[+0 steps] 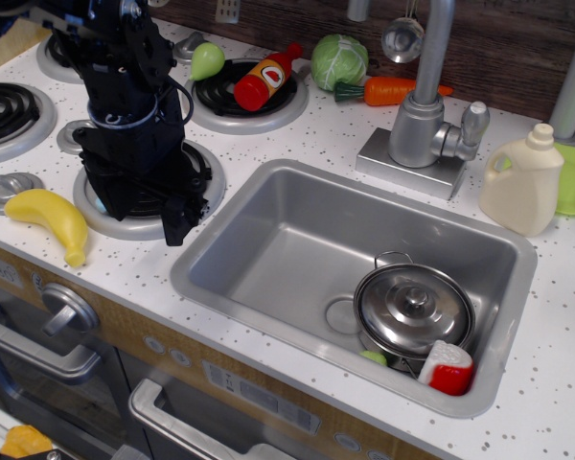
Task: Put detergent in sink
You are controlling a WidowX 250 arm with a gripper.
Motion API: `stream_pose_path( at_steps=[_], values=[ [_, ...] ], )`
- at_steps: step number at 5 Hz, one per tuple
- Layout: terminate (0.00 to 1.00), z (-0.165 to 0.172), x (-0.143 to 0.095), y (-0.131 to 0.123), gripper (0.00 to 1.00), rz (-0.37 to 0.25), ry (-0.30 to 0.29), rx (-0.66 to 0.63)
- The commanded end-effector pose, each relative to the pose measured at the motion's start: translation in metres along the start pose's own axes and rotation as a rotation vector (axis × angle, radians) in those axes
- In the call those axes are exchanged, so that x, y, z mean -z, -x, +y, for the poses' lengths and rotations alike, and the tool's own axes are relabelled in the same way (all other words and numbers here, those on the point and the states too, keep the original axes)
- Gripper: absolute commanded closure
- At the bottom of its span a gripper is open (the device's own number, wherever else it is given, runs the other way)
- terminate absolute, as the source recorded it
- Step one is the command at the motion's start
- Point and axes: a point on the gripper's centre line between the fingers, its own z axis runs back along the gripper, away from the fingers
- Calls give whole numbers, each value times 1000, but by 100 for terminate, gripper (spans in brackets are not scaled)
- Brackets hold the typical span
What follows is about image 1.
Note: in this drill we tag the back right stove burner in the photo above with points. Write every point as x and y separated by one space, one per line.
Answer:
216 109

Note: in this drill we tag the back left stove burner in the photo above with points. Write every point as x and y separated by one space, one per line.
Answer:
54 64

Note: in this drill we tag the silver stove knob back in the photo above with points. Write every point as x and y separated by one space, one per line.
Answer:
183 50

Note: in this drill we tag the front right stove burner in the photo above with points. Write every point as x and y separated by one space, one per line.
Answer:
144 228

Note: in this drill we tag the silver stove knob middle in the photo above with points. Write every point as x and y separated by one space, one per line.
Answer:
65 138

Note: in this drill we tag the silver dishwasher handle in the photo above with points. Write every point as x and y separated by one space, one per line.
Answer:
187 424

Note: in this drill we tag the green toy cabbage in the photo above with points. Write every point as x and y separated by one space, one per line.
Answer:
338 58

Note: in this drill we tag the cream detergent bottle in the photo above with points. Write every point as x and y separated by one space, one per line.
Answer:
521 182

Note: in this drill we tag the stove burner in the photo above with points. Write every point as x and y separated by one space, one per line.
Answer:
144 228
54 64
216 109
27 118

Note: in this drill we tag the silver stove knob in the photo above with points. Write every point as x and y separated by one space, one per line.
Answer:
14 183
65 138
183 50

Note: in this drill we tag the silver faucet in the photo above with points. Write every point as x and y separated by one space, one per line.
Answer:
422 151

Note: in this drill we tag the green toy pear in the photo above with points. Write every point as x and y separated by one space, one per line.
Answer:
207 60

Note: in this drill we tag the red ketchup bottle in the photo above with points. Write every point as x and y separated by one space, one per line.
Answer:
261 83

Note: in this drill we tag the silver sink basin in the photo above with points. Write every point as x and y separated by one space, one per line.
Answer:
285 254

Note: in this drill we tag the front left stove burner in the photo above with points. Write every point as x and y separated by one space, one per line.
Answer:
27 118

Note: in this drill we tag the silver oven dial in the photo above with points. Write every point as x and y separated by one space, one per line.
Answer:
68 310

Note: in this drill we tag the hanging silver ladle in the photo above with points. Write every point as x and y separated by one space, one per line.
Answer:
402 40

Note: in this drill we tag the yellow toy banana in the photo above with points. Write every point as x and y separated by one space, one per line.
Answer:
56 214

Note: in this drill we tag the grey hanging utensil handle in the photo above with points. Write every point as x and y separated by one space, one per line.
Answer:
358 10

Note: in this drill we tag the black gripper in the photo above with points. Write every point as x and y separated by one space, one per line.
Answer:
139 165

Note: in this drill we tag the orange toy carrot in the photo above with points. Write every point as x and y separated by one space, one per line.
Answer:
376 91

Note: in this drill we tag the small green toy piece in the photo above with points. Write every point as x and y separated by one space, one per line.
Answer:
377 357

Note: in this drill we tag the steel pot with lid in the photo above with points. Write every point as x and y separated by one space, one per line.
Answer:
403 308

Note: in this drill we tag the red white cheese wedge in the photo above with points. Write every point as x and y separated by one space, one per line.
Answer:
447 368

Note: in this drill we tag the silver stove knob front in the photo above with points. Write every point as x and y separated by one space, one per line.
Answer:
14 183

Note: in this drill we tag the yellow object bottom left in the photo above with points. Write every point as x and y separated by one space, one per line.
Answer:
25 440

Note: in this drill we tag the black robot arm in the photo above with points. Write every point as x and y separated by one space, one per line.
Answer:
114 46

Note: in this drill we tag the silver oven door handle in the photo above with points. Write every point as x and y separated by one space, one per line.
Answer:
78 366

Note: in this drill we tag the hanging silver spatula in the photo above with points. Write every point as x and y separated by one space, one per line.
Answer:
227 11

